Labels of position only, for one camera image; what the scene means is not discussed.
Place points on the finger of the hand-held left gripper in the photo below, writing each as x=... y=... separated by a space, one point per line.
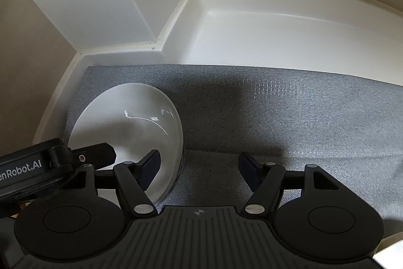
x=97 y=154

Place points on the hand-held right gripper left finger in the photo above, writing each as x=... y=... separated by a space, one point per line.
x=151 y=165

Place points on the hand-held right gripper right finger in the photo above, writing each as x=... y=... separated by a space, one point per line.
x=248 y=165

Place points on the white bowl with blue pattern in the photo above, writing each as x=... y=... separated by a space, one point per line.
x=126 y=130

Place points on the grey mat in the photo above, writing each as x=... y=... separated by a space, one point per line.
x=283 y=117

